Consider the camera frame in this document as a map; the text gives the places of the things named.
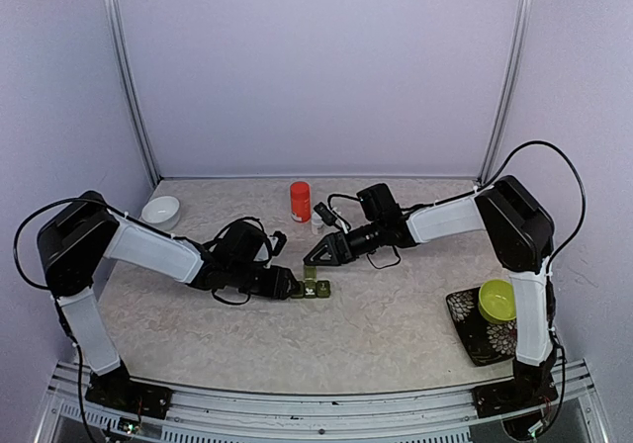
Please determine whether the right aluminium frame post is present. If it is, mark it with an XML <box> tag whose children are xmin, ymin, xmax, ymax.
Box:
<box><xmin>477</xmin><ymin>0</ymin><xmax>533</xmax><ymax>185</ymax></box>

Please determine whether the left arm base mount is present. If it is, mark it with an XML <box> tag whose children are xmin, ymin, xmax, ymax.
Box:
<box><xmin>85</xmin><ymin>379</ymin><xmax>173</xmax><ymax>419</ymax></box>

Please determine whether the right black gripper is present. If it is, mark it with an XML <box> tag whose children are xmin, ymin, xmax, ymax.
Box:
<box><xmin>304</xmin><ymin>219</ymin><xmax>385</xmax><ymax>265</ymax></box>

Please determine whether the red pill bottle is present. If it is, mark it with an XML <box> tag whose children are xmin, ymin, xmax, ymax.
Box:
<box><xmin>290</xmin><ymin>181</ymin><xmax>312</xmax><ymax>223</ymax></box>

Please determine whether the aluminium frame post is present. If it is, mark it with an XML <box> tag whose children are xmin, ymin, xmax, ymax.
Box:
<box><xmin>477</xmin><ymin>0</ymin><xmax>533</xmax><ymax>185</ymax></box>
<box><xmin>104</xmin><ymin>0</ymin><xmax>162</xmax><ymax>188</ymax></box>

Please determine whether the white pill bottle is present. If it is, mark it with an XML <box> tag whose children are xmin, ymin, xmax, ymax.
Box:
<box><xmin>311</xmin><ymin>213</ymin><xmax>324</xmax><ymax>235</ymax></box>

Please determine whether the left aluminium frame post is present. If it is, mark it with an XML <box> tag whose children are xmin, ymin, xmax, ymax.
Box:
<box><xmin>104</xmin><ymin>0</ymin><xmax>162</xmax><ymax>188</ymax></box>

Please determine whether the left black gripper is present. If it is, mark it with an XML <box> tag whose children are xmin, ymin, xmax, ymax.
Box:
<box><xmin>228</xmin><ymin>260</ymin><xmax>301</xmax><ymax>301</ymax></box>

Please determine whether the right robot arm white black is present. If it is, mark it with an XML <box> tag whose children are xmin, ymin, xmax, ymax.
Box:
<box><xmin>304</xmin><ymin>175</ymin><xmax>556</xmax><ymax>407</ymax></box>

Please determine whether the aluminium front rail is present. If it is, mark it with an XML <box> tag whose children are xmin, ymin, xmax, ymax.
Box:
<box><xmin>30</xmin><ymin>361</ymin><xmax>612</xmax><ymax>442</ymax></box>

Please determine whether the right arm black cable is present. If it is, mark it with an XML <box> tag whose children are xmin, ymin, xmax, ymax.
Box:
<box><xmin>482</xmin><ymin>139</ymin><xmax>588</xmax><ymax>266</ymax></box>

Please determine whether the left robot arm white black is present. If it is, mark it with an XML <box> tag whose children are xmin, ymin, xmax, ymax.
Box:
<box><xmin>37</xmin><ymin>191</ymin><xmax>299</xmax><ymax>408</ymax></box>

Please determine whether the white bowl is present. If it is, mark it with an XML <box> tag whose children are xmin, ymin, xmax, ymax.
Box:
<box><xmin>141</xmin><ymin>196</ymin><xmax>181</xmax><ymax>231</ymax></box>

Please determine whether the green weekly pill organizer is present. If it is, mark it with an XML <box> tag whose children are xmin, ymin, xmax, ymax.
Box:
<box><xmin>291</xmin><ymin>265</ymin><xmax>331</xmax><ymax>299</ymax></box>

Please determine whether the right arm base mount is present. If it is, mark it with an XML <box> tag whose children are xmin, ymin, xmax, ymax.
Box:
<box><xmin>472</xmin><ymin>380</ymin><xmax>558</xmax><ymax>418</ymax></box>

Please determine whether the lime green bowl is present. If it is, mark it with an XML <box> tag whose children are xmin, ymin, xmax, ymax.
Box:
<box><xmin>478</xmin><ymin>280</ymin><xmax>516</xmax><ymax>324</ymax></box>

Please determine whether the black floral square plate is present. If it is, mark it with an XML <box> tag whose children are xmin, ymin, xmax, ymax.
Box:
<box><xmin>446</xmin><ymin>288</ymin><xmax>517</xmax><ymax>367</ymax></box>

